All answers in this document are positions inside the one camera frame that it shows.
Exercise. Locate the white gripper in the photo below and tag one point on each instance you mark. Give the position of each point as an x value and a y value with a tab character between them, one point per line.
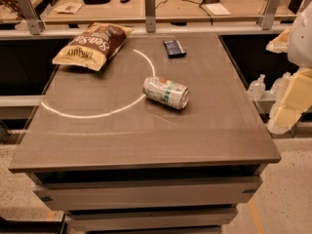
301	44

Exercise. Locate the silver green 7up can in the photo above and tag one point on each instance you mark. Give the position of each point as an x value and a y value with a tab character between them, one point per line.
165	91

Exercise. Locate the clear plastic bottle right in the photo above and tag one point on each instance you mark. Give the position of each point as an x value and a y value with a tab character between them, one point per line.
278	84

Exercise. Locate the clear plastic bottle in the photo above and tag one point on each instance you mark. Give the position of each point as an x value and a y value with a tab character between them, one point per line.
257	88
278	84

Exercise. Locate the clear plastic bottle left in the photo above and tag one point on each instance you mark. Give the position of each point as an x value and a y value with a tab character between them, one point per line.
257	88

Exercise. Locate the white paper sheet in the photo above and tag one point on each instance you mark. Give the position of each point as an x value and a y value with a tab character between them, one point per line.
217	9

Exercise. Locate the dark blue snack packet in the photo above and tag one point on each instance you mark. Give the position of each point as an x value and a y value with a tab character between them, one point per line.
174	49

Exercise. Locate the brown yellow chip bag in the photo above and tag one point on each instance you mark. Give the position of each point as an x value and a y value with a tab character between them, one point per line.
93	48

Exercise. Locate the black oblong object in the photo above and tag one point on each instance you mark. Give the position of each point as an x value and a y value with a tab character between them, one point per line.
96	2

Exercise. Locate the small paper packet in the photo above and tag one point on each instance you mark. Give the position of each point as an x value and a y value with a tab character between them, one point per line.
68	8

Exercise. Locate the grey table drawer cabinet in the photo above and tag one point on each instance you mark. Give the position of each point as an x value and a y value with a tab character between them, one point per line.
145	199

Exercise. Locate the right metal bracket post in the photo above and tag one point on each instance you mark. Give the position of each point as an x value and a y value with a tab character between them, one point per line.
269	12

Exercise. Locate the metal bracket post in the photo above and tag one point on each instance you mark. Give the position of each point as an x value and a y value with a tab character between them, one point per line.
150	16
34	23
269	12

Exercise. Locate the middle metal bracket post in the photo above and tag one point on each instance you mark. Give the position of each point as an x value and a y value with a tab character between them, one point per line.
150	16

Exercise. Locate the left metal bracket post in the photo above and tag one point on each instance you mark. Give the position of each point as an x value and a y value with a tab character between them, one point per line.
34	23

